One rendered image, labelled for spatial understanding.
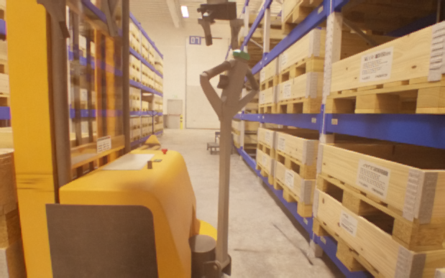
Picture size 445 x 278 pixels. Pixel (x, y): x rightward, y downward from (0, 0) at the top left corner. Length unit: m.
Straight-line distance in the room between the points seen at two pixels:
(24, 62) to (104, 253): 0.71
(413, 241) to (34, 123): 1.51
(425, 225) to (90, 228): 1.27
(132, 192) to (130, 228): 0.13
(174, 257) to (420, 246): 0.98
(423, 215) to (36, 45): 1.55
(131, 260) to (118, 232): 0.11
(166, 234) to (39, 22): 0.83
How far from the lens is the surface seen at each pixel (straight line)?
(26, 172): 1.02
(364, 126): 1.47
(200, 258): 1.28
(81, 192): 0.87
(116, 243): 0.90
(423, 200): 1.16
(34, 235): 1.09
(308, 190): 2.02
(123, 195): 0.82
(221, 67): 0.90
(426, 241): 1.25
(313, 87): 1.95
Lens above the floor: 1.15
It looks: 6 degrees down
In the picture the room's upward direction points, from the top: 2 degrees clockwise
